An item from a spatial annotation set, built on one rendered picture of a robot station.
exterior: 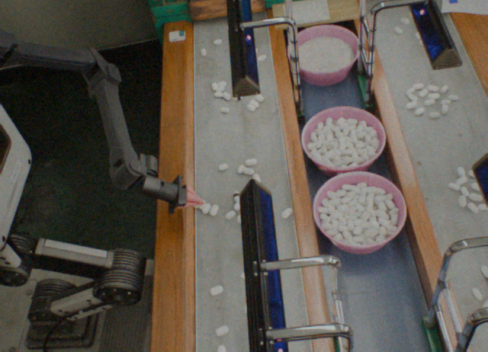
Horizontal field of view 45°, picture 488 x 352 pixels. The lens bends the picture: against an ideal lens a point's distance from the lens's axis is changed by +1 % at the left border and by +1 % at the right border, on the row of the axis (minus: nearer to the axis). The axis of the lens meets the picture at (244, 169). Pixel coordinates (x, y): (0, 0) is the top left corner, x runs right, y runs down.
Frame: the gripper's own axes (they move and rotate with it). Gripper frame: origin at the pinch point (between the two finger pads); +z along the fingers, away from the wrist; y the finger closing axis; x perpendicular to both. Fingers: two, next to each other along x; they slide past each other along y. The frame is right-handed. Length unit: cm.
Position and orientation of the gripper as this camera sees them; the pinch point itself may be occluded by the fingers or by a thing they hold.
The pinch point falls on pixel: (200, 203)
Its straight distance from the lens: 174.1
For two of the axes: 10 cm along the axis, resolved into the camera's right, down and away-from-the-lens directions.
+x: -5.5, 5.5, 6.3
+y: -0.5, -7.8, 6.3
